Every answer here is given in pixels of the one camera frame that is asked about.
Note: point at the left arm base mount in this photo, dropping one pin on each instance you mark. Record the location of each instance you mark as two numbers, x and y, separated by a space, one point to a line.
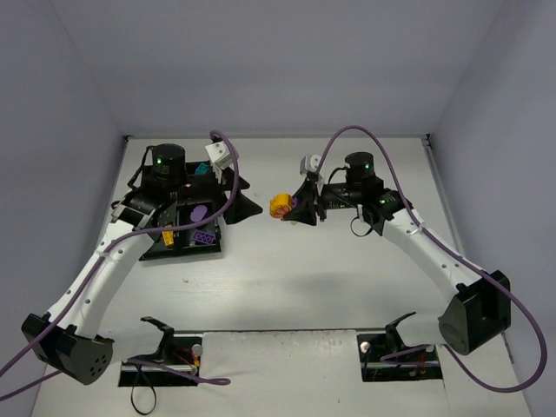
184 357

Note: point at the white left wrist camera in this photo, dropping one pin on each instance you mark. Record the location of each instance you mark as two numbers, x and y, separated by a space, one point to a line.
219 155

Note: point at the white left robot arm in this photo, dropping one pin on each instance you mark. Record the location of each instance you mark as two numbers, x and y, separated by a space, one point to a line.
166 195

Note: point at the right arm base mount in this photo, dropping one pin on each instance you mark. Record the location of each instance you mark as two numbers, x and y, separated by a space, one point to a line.
384 357

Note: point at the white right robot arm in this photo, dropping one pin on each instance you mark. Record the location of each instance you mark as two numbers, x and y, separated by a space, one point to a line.
478 308

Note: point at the orange round lego piece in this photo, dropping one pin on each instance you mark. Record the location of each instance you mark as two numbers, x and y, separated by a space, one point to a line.
280 205

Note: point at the purple round paw lego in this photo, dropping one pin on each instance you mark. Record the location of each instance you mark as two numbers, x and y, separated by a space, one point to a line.
199 213

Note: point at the purple 2x4 lego brick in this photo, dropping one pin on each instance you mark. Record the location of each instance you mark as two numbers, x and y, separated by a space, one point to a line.
203 238

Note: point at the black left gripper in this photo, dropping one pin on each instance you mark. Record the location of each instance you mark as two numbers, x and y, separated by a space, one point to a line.
224 191

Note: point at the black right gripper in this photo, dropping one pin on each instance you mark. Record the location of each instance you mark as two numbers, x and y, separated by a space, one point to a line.
318 201

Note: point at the teal 2x4 lego brick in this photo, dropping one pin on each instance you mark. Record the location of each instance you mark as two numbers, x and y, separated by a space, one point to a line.
202 169

